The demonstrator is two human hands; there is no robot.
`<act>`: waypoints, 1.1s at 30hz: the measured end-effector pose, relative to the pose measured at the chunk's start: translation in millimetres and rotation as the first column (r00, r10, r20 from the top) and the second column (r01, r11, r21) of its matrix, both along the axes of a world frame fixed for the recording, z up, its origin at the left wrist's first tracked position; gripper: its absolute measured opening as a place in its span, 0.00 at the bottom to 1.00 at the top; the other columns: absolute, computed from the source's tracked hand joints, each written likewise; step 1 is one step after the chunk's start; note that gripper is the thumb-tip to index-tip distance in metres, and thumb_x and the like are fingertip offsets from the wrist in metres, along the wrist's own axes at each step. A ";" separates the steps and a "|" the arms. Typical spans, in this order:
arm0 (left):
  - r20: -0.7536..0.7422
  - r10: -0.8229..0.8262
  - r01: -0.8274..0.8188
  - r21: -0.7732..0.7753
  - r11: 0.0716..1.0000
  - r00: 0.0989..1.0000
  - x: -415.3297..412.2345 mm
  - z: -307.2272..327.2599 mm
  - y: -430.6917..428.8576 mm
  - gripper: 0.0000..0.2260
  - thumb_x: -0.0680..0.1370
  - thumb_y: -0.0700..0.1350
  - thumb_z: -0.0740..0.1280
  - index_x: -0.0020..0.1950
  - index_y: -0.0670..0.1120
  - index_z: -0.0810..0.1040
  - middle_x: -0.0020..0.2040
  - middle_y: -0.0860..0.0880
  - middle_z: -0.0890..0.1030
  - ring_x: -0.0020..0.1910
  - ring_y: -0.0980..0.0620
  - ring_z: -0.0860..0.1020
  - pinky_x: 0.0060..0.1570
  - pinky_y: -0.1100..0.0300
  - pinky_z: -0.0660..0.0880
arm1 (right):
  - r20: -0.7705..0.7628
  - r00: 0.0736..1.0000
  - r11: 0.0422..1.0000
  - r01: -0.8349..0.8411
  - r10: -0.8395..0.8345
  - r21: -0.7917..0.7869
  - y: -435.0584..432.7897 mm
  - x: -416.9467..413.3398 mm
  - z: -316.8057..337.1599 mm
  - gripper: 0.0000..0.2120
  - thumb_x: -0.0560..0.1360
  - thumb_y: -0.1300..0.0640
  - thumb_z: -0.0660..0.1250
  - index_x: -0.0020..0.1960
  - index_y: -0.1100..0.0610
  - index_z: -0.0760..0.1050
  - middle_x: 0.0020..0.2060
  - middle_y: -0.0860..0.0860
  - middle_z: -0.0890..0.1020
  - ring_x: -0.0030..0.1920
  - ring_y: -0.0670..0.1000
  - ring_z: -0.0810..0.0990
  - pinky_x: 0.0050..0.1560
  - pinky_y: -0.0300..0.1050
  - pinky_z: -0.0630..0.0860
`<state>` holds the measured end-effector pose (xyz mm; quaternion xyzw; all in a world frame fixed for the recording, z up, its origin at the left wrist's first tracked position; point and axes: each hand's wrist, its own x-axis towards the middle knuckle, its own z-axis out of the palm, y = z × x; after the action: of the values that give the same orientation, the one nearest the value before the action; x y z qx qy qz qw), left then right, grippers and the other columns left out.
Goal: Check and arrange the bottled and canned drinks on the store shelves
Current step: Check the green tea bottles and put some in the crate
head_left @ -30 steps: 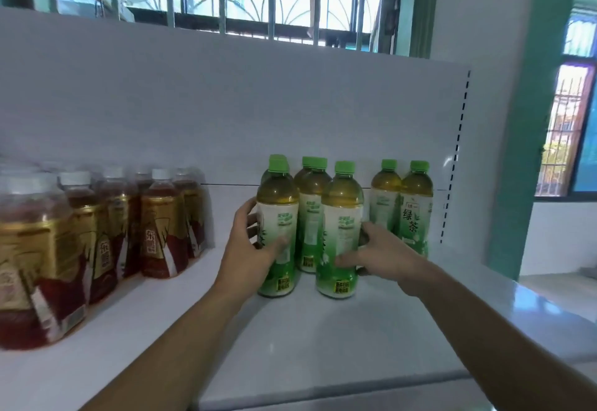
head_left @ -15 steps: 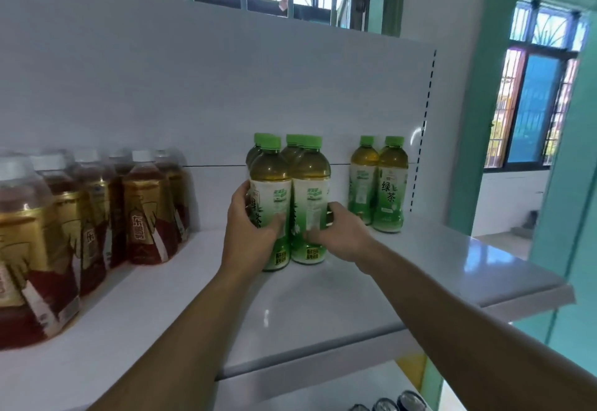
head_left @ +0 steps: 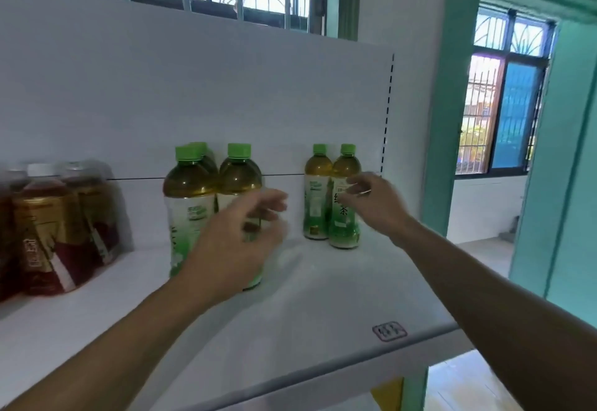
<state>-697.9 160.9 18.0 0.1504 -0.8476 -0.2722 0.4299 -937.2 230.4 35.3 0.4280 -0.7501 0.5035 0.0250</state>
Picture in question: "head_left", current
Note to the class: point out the person's right hand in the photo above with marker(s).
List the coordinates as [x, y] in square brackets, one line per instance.
[382, 205]

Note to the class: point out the person's left hand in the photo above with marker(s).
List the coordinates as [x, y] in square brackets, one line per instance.
[229, 247]

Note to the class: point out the white metal shelf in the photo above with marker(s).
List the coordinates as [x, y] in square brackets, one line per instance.
[186, 79]

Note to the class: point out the row of amber drink bottles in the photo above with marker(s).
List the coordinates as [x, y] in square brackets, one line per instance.
[47, 238]

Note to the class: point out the person's right forearm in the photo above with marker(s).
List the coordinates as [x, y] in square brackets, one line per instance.
[504, 313]

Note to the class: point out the person's left forearm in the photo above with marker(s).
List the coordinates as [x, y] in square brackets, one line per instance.
[103, 359]

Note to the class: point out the small handwritten shelf label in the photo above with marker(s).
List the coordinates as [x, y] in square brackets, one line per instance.
[390, 331]

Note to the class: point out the blue-framed barred window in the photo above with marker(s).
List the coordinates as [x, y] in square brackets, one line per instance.
[508, 98]

